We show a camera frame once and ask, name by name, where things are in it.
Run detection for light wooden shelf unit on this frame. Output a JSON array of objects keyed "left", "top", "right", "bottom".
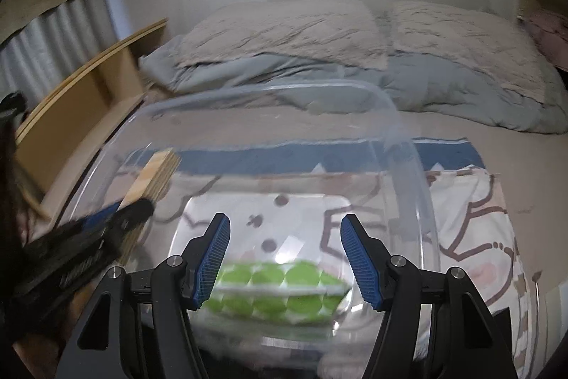
[{"left": 13, "top": 18, "right": 169, "bottom": 224}]

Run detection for black visor cap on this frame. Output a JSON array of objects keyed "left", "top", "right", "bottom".
[{"left": 0, "top": 92, "right": 25, "bottom": 122}]

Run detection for beige textured pillow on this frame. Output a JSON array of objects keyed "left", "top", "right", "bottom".
[
  {"left": 171, "top": 0, "right": 389, "bottom": 71},
  {"left": 386, "top": 1, "right": 566, "bottom": 104}
]

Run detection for grey duvet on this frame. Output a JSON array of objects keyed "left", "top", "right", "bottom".
[{"left": 137, "top": 46, "right": 568, "bottom": 135}]

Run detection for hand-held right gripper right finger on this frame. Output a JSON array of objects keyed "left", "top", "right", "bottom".
[{"left": 340, "top": 213, "right": 519, "bottom": 379}]

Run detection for light wooden block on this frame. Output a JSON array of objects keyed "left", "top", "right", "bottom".
[{"left": 120, "top": 148, "right": 180, "bottom": 264}]

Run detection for pink crumpled clothes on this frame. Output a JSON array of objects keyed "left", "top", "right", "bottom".
[{"left": 524, "top": 8, "right": 568, "bottom": 71}]

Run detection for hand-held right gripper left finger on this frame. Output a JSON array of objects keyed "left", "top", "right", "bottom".
[{"left": 54, "top": 213, "right": 231, "bottom": 379}]

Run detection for person's left forearm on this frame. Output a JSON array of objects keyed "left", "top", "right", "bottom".
[{"left": 11, "top": 294, "right": 78, "bottom": 379}]

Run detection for green ice cube tray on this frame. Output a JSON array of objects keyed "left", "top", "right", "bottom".
[{"left": 208, "top": 258, "right": 353, "bottom": 329}]

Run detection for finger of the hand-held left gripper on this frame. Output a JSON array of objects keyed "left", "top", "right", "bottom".
[
  {"left": 73, "top": 204, "right": 122, "bottom": 235},
  {"left": 106, "top": 199, "right": 154, "bottom": 244}
]

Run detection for clear plastic storage box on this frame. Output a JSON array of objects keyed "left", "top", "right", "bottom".
[{"left": 58, "top": 79, "right": 442, "bottom": 366}]

